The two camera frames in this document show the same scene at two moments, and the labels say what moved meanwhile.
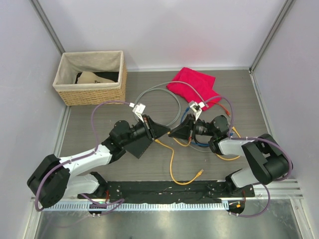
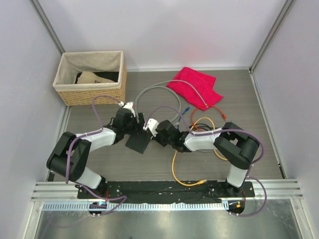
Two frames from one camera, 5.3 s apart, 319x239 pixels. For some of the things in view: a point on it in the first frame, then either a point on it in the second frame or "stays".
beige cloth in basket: (89, 77) stays
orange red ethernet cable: (226, 111) -> (225, 115)
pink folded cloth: (204, 82) stays
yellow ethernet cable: (167, 147) -> (178, 180)
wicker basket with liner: (90, 77) stays
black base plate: (169, 192) stays
